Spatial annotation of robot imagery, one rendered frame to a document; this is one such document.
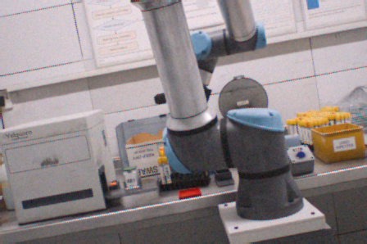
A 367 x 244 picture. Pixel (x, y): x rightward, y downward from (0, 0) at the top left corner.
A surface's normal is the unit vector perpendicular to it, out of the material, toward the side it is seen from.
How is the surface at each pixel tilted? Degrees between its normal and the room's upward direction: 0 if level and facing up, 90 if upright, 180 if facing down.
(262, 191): 72
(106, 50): 92
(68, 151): 90
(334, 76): 90
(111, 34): 93
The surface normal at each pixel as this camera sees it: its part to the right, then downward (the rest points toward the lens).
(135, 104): 0.03, 0.10
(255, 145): -0.23, 0.12
